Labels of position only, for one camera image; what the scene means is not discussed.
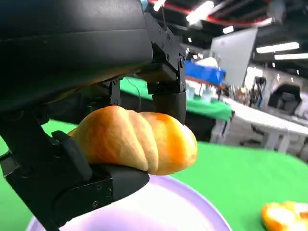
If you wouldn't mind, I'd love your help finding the green table cloth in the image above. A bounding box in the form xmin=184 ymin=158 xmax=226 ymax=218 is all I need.
xmin=0 ymin=119 xmax=308 ymax=231

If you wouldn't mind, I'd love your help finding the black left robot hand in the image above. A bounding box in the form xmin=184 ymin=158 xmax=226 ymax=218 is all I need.
xmin=0 ymin=0 xmax=187 ymax=231

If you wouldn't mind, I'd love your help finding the black machine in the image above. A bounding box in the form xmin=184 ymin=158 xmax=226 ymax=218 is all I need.
xmin=268 ymin=81 xmax=303 ymax=116

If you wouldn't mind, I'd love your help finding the orange white toy bread roll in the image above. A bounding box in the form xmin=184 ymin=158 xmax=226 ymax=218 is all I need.
xmin=67 ymin=105 xmax=199 ymax=176
xmin=261 ymin=201 xmax=308 ymax=231

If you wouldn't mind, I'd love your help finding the white panel board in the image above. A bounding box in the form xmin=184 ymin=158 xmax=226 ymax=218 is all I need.
xmin=208 ymin=27 xmax=258 ymax=87

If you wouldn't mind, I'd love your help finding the white workshop table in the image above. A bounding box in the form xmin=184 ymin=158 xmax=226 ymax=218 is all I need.
xmin=222 ymin=97 xmax=308 ymax=154

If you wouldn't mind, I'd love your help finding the blue box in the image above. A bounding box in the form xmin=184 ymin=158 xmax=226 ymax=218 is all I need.
xmin=184 ymin=59 xmax=228 ymax=85

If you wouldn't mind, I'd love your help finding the lilac plate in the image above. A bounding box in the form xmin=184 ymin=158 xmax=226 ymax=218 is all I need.
xmin=26 ymin=174 xmax=233 ymax=231

